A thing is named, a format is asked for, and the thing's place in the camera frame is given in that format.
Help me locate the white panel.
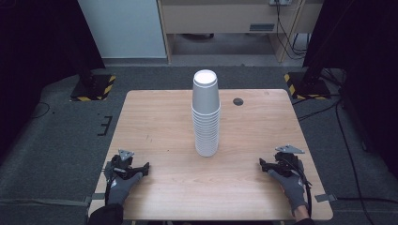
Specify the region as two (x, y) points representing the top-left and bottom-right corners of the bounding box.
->
(77, 0), (168, 60)

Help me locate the black stand pole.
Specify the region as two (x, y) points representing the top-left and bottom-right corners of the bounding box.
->
(300, 55), (325, 87)
(76, 52), (96, 89)

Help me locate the bundle of black cables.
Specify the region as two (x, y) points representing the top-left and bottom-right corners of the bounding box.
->
(274, 0), (311, 61)

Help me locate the thin black floor cable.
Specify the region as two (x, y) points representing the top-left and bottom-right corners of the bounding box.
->
(30, 101), (52, 120)

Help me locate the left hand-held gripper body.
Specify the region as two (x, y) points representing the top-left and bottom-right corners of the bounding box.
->
(104, 148), (141, 181)

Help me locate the person's right hand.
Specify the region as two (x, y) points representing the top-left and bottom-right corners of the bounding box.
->
(268, 169), (310, 216)

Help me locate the grey label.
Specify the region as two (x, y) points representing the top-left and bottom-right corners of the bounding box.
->
(249, 22), (276, 33)

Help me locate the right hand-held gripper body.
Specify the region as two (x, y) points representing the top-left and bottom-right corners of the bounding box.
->
(271, 143), (306, 178)

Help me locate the light wooden desk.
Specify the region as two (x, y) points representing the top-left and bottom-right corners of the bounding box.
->
(157, 0), (325, 65)

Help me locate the black striped stand base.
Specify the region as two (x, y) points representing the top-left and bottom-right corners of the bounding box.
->
(69, 73), (117, 102)
(283, 71), (332, 101)

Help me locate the black curtain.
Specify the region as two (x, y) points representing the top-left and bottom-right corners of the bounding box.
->
(0, 0), (106, 163)
(301, 0), (398, 181)

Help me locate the person's left hand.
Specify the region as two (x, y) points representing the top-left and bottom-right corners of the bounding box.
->
(106, 171), (145, 207)

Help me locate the stack of white paper cups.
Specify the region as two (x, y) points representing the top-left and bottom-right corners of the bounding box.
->
(191, 68), (222, 158)

